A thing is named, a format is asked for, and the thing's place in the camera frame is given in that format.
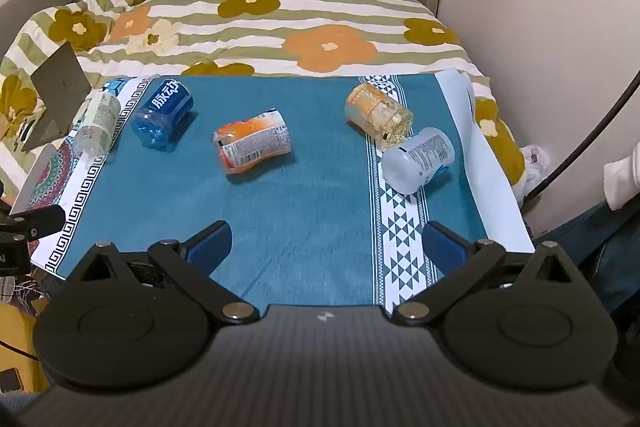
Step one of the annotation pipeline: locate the teal patterned cloth mat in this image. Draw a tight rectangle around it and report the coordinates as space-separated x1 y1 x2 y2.
32 69 534 309

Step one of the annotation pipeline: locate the black cable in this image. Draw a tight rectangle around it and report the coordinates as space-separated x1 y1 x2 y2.
524 68 640 200

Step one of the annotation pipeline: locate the white crumpled plastic bag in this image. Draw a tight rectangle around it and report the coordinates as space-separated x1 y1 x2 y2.
513 144 550 206

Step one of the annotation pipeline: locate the white sock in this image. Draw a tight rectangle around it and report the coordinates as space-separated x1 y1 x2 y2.
603 154 639 210

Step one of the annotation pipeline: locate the floral striped bed quilt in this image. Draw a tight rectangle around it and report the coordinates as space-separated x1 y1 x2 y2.
1 0 526 196

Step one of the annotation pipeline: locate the blue plastic bottle cup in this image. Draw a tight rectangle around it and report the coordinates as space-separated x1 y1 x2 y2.
131 78 194 150

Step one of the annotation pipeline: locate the yellow clear plastic cup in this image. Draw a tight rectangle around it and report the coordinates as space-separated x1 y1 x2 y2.
344 82 413 150

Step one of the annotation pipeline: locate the clear green-labelled plastic cup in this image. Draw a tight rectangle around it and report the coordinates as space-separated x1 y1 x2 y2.
74 91 120 158

